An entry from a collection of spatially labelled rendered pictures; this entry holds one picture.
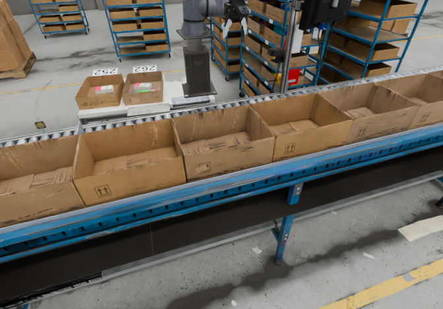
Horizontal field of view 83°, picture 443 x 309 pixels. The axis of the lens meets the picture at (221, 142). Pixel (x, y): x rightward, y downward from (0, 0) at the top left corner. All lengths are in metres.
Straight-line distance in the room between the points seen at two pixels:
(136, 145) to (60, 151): 0.31
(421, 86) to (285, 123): 0.95
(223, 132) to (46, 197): 0.81
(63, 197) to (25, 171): 0.37
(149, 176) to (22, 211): 0.44
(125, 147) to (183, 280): 0.98
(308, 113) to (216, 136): 0.55
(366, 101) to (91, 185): 1.53
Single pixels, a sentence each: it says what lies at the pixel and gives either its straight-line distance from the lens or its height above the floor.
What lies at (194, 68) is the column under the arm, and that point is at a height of 0.96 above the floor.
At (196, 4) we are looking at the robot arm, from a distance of 1.87.
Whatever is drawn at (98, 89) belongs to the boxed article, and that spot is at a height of 0.79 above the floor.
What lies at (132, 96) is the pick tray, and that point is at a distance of 1.99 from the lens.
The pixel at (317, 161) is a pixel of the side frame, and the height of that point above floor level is 0.91.
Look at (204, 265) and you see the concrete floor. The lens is 1.88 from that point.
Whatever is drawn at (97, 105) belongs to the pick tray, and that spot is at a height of 0.78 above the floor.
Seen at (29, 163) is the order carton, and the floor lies 0.95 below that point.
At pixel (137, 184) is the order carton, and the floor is 0.96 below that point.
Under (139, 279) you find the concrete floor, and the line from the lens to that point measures 1.92.
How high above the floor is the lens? 1.68
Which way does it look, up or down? 38 degrees down
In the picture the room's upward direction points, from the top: 1 degrees counter-clockwise
